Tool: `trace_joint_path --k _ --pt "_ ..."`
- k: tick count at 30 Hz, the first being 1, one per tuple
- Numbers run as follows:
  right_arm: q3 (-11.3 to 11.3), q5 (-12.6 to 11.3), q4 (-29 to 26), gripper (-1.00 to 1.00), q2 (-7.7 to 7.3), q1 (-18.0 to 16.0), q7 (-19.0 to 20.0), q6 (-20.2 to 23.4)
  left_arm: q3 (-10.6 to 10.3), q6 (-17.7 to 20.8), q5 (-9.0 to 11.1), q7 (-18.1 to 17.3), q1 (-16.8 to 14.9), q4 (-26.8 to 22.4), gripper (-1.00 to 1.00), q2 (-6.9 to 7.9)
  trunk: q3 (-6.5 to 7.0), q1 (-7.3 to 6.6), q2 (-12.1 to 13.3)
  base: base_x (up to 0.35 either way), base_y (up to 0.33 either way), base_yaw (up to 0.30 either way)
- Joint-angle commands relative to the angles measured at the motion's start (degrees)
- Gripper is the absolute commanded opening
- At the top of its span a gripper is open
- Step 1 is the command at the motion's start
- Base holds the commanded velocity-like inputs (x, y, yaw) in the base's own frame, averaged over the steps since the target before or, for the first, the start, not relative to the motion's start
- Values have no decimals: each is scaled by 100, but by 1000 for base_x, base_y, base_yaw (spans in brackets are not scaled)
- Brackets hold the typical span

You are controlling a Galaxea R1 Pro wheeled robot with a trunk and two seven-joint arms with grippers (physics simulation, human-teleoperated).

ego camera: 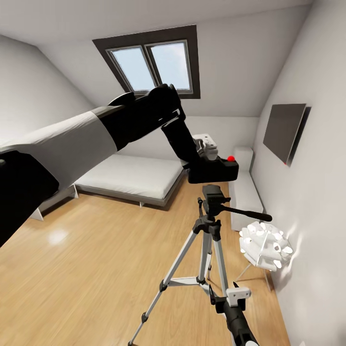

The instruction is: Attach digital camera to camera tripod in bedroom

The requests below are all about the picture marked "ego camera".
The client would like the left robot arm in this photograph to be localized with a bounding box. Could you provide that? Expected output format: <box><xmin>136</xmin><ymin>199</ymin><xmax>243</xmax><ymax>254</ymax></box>
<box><xmin>0</xmin><ymin>84</ymin><xmax>218</xmax><ymax>247</ymax></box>

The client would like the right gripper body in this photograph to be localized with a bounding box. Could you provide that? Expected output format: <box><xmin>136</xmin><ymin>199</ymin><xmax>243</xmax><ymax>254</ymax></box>
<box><xmin>215</xmin><ymin>297</ymin><xmax>246</xmax><ymax>326</ymax></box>

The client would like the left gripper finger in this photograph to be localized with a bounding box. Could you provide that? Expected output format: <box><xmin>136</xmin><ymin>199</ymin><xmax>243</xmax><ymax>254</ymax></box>
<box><xmin>190</xmin><ymin>164</ymin><xmax>201</xmax><ymax>177</ymax></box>

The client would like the camera tripod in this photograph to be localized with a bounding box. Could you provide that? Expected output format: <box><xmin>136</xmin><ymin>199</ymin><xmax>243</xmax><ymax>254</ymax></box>
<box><xmin>128</xmin><ymin>184</ymin><xmax>272</xmax><ymax>346</ymax></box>

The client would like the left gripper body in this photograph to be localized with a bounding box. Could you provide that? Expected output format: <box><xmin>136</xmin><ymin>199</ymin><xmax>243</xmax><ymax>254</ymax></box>
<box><xmin>169</xmin><ymin>130</ymin><xmax>201</xmax><ymax>170</ymax></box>

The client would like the digital camera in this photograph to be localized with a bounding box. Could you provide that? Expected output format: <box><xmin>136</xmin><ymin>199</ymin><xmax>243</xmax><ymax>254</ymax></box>
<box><xmin>185</xmin><ymin>148</ymin><xmax>239</xmax><ymax>184</ymax></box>

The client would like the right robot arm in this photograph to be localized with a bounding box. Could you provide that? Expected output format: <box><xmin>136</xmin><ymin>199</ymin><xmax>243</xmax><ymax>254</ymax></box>
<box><xmin>210</xmin><ymin>282</ymin><xmax>259</xmax><ymax>346</ymax></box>

